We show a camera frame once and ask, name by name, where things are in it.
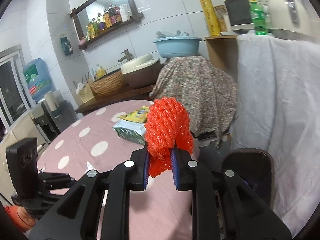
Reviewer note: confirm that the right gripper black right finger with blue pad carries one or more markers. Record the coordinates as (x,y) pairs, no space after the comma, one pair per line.
(190,175)

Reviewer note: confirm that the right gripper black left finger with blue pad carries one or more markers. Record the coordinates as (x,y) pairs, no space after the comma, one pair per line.
(97,200)

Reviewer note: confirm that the green white carton box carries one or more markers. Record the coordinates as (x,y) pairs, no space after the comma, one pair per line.
(130,131)

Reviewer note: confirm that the yellow chips bag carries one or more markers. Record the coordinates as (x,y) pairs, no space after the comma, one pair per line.
(137,116)

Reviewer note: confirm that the red foam fruit net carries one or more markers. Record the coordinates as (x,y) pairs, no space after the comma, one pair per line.
(167,127)

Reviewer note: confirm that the dark brown trash bin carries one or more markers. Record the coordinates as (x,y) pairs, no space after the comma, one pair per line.
(255,167)

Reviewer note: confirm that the person's left hand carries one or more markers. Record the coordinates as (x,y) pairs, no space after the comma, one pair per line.
(19,216)

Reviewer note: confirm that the pink polka dot tablecloth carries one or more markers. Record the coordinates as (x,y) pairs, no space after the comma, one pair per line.
(159,212)

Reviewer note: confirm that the water dispenser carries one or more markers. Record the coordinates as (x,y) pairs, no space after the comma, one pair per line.
(52,115)

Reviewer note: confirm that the kraft paper tissue bag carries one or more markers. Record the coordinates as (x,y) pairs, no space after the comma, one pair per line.
(84,91)

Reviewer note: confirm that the blue water jug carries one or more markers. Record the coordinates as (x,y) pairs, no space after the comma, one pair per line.
(37,78)

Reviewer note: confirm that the white sheet cover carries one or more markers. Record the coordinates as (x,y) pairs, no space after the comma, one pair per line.
(278,111)

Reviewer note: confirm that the paisley patterned cloth cover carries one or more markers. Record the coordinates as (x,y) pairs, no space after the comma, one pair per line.
(208,93)

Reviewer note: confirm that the wicker basket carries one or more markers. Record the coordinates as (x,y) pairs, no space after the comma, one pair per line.
(108,84)

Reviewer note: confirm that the yellow soap dispenser bottle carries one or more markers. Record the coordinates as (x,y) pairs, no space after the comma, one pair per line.
(100,71)

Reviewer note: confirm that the wooden counter top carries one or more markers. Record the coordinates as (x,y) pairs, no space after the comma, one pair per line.
(124,94)

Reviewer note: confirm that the brown white sink bowl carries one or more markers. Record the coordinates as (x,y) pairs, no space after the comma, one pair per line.
(142,71)

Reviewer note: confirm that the metal faucet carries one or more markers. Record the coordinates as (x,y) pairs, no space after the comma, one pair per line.
(127,56)

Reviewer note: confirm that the light blue plastic basin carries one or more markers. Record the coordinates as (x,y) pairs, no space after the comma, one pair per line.
(179,46)

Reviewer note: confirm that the yellow cling wrap roll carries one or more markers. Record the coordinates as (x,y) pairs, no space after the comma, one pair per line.
(210,17)

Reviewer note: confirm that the green soda bottle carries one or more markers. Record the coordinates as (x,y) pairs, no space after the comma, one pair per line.
(258,18)

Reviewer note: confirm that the wooden framed mirror shelf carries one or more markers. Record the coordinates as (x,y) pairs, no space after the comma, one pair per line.
(95,19)

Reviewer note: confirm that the white electric kettle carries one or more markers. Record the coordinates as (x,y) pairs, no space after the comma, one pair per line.
(290,20)

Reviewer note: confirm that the white microwave oven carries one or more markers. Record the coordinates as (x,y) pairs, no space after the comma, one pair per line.
(239,16)

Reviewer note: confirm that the window frame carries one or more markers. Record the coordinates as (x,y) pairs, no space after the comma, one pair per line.
(16,103)

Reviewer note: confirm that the green wall-mounted holder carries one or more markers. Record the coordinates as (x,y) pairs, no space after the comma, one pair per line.
(66,46)

